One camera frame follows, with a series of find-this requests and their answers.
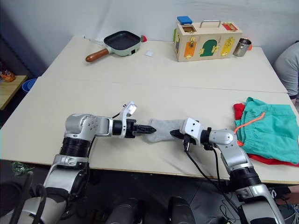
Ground orange shorts drawstring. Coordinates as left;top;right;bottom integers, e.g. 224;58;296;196
234;112;266;147

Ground dark rounded shape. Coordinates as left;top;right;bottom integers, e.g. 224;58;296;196
167;196;196;224
109;197;143;224

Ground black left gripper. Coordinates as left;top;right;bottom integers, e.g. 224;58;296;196
126;119;157;139

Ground red t-shirt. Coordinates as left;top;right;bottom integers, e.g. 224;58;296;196
233;102;299;168

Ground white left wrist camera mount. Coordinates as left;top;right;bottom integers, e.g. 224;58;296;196
118;101;138;139

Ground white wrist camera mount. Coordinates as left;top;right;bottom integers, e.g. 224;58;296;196
179;117;204;147
118;101;138;139

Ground stainless steel cup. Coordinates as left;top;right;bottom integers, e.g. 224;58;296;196
232;37;253;57

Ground mint pan with wooden handle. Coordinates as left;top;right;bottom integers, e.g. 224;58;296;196
85;30;142;63

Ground grey sock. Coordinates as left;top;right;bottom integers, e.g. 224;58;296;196
142;118;188;143

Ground thin white stick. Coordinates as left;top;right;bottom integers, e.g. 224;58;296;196
83;35;105;45

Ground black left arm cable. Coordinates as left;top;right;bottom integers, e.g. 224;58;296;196
86;111;122;165

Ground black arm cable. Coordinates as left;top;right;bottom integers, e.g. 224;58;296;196
86;111;122;165
185;141;241;224

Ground orange item on shelf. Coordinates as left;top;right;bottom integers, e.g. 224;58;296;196
0;69;16;83

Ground blue plastic basin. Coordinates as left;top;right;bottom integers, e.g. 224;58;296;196
21;77;38;93

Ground wooden lock box toy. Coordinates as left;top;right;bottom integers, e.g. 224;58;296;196
172;19;244;63

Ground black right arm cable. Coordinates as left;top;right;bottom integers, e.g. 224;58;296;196
185;141;241;224

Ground green crumpled scrap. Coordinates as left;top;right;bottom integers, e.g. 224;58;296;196
12;161;35;176

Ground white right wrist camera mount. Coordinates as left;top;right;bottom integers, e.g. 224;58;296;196
179;117;204;147

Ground green shorts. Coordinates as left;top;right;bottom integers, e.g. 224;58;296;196
235;97;299;164

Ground person in grey shirt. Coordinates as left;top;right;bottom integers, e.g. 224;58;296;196
273;41;299;104

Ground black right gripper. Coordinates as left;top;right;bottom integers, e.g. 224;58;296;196
170;128;194;152

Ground blue square lid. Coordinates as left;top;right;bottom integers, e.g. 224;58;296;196
176;15;193;25

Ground wooden side shelf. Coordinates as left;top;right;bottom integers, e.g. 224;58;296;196
0;75;28;111

